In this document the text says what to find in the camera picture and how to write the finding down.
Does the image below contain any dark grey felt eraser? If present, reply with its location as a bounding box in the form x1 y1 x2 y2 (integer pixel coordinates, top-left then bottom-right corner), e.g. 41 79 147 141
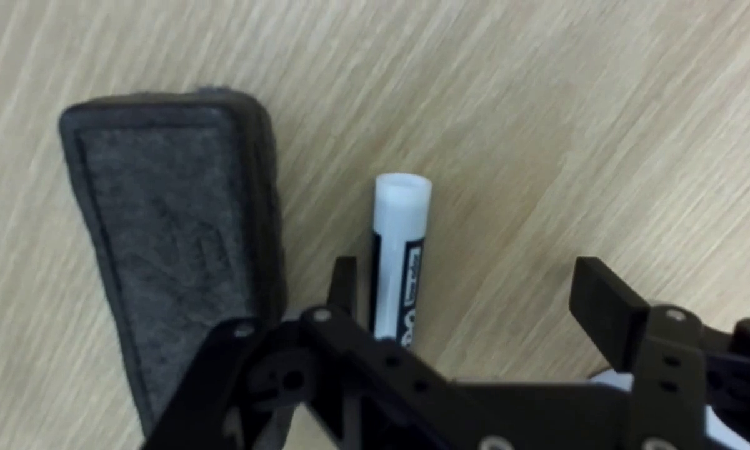
55 84 294 441

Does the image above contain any white marker black label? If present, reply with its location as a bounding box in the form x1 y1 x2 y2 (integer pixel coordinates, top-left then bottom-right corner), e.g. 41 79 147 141
367 169 439 351

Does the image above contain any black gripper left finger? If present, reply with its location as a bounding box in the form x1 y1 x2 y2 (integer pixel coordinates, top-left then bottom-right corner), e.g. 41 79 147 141
140 253 459 450

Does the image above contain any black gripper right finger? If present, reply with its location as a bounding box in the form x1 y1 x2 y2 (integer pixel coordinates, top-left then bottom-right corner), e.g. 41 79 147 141
569 253 750 450

